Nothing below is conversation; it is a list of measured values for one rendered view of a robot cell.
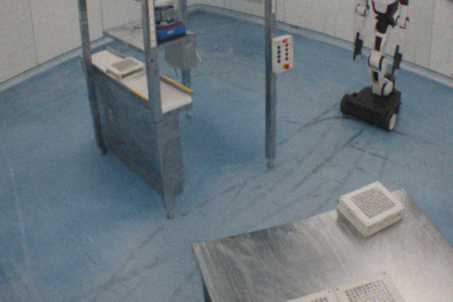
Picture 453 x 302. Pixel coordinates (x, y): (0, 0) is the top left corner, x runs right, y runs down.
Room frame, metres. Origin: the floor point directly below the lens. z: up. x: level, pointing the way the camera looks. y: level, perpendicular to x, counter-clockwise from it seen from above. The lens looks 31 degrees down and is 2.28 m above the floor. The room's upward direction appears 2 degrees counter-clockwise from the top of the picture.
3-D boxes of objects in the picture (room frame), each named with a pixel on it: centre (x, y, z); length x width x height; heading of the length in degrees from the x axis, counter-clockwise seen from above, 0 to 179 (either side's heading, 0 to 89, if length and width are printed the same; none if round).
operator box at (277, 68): (3.25, -0.42, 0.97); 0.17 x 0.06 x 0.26; 128
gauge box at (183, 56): (2.95, 0.28, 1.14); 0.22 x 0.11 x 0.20; 38
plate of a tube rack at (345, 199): (1.60, -0.66, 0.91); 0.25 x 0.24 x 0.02; 112
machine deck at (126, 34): (3.02, 0.51, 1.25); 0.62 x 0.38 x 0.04; 38
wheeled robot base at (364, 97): (4.09, -1.54, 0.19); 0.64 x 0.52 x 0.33; 136
